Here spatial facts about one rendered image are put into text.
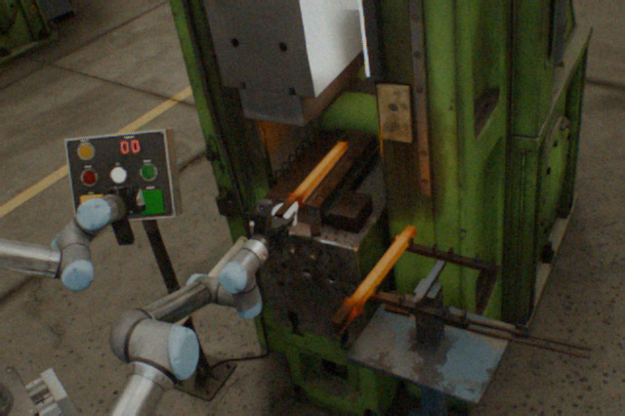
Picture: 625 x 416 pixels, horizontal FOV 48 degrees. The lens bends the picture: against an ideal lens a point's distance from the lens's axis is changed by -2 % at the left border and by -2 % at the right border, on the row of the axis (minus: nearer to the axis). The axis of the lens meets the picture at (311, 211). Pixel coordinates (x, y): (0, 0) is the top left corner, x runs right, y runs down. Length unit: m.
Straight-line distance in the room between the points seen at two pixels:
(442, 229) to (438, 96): 0.46
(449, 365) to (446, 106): 0.71
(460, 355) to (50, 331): 2.13
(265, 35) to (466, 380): 1.06
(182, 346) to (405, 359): 0.69
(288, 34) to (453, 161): 0.58
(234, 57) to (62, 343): 1.91
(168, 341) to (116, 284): 2.03
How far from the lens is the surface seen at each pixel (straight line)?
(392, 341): 2.08
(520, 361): 2.95
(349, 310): 1.78
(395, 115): 1.95
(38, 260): 1.79
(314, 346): 2.50
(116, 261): 3.80
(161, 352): 1.64
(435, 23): 1.82
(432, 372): 2.00
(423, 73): 1.88
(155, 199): 2.27
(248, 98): 2.01
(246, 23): 1.89
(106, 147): 2.33
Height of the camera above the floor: 2.24
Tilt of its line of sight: 37 degrees down
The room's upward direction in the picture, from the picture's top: 10 degrees counter-clockwise
